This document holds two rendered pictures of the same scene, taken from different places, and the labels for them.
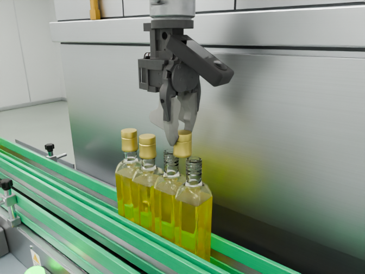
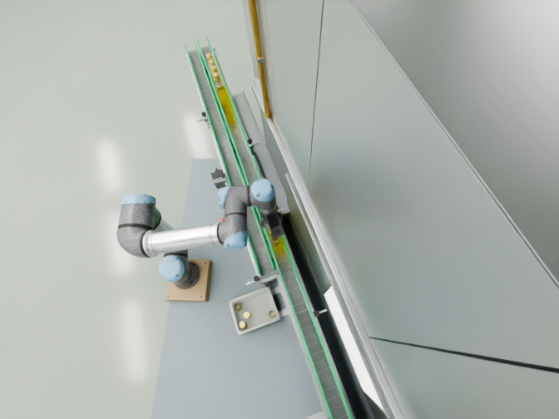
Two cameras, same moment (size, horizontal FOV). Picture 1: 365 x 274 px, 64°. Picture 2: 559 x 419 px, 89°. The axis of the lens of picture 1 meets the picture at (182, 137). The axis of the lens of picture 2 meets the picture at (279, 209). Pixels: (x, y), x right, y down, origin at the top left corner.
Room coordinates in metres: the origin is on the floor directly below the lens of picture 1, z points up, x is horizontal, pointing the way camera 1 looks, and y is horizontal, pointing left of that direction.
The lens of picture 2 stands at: (0.22, -0.30, 2.36)
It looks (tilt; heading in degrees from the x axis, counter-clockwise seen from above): 68 degrees down; 41
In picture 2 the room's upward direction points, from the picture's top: 9 degrees counter-clockwise
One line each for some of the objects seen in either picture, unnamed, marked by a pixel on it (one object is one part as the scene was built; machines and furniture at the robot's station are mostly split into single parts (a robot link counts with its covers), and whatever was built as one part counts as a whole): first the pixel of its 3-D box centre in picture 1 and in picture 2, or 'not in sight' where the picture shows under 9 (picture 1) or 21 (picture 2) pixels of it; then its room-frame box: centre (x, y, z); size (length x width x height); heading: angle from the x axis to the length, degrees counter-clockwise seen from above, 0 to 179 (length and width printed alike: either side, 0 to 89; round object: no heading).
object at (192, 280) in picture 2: not in sight; (183, 273); (0.11, 0.34, 0.87); 0.15 x 0.15 x 0.10
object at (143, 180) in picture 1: (150, 210); not in sight; (0.56, 0.07, 0.99); 0.06 x 0.06 x 0.21; 52
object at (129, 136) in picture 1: (129, 139); not in sight; (0.59, 0.11, 1.14); 0.04 x 0.04 x 0.04
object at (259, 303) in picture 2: not in sight; (254, 310); (0.16, -0.08, 0.80); 0.22 x 0.17 x 0.09; 142
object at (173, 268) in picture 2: not in sight; (174, 268); (0.11, 0.35, 0.98); 0.13 x 0.12 x 0.14; 37
